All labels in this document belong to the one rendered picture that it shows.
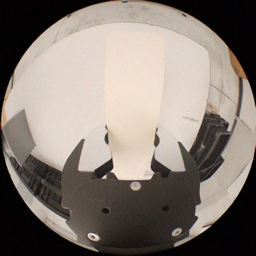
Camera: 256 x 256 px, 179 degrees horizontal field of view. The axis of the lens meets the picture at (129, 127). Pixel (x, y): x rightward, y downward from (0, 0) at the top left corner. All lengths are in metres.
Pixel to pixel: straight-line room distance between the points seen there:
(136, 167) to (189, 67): 0.22
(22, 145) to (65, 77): 0.33
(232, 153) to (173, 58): 2.64
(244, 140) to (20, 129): 2.96
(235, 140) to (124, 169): 2.61
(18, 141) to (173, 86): 0.50
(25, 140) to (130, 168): 0.41
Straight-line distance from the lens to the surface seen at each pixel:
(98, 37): 0.19
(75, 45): 0.21
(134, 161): 0.15
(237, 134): 2.64
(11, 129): 0.41
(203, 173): 1.28
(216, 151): 0.97
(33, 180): 0.56
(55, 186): 0.46
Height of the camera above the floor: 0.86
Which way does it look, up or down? 60 degrees down
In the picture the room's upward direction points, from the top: 180 degrees clockwise
